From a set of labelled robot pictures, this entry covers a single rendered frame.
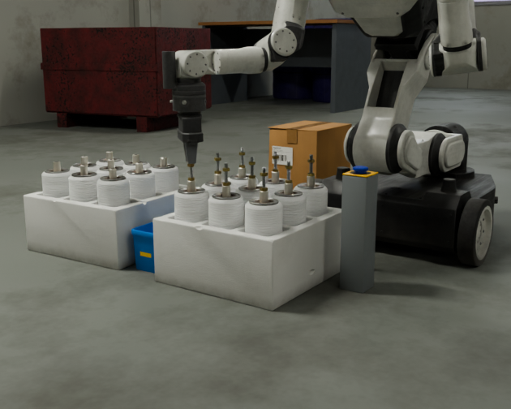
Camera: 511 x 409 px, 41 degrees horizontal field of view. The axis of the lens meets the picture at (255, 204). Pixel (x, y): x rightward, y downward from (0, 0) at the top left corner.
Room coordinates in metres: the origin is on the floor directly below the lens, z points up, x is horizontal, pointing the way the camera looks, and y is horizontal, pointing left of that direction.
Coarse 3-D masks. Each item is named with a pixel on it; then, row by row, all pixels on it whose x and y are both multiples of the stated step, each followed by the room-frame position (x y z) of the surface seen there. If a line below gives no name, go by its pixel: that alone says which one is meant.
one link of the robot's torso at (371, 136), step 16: (384, 64) 2.10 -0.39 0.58; (400, 64) 2.08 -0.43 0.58; (416, 64) 2.03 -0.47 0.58; (368, 80) 2.07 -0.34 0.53; (384, 80) 2.10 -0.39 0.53; (400, 80) 2.08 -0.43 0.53; (416, 80) 2.04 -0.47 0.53; (368, 96) 2.04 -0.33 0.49; (384, 96) 2.08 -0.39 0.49; (400, 96) 1.99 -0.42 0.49; (416, 96) 2.08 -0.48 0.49; (368, 112) 2.02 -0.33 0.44; (384, 112) 1.99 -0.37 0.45; (400, 112) 2.00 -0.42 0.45; (368, 128) 1.98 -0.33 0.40; (384, 128) 1.95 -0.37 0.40; (400, 128) 1.96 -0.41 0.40; (352, 144) 1.98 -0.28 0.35; (368, 144) 1.95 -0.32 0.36; (384, 144) 1.92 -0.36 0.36; (352, 160) 1.99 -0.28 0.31; (368, 160) 1.96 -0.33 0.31; (384, 160) 1.93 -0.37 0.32
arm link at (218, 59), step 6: (204, 54) 1.88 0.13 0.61; (210, 54) 1.87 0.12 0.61; (216, 54) 1.86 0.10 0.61; (222, 54) 1.84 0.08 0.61; (210, 60) 1.88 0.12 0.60; (216, 60) 1.86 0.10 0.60; (222, 60) 1.83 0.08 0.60; (228, 60) 1.84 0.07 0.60; (210, 66) 1.88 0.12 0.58; (216, 66) 1.86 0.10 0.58; (222, 66) 1.83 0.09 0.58; (228, 66) 1.84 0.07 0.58; (210, 72) 1.87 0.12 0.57; (216, 72) 1.86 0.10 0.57; (222, 72) 1.85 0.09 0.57
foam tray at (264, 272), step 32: (160, 224) 1.79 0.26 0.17; (192, 224) 1.74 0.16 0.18; (320, 224) 1.78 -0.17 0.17; (160, 256) 1.79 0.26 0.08; (192, 256) 1.73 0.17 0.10; (224, 256) 1.67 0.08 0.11; (256, 256) 1.61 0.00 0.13; (288, 256) 1.65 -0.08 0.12; (320, 256) 1.78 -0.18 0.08; (192, 288) 1.73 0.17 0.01; (224, 288) 1.67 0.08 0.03; (256, 288) 1.61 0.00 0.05; (288, 288) 1.65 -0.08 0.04
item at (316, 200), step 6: (324, 186) 1.90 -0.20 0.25; (306, 192) 1.84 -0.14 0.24; (312, 192) 1.84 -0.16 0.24; (318, 192) 1.84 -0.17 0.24; (324, 192) 1.86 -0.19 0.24; (312, 198) 1.84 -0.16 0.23; (318, 198) 1.84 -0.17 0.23; (324, 198) 1.86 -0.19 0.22; (306, 204) 1.84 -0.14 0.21; (312, 204) 1.84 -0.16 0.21; (318, 204) 1.84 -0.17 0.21; (324, 204) 1.86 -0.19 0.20; (312, 210) 1.84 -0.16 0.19; (318, 210) 1.84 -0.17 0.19; (324, 210) 1.86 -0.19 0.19; (312, 216) 1.84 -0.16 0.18; (318, 216) 1.85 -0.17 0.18
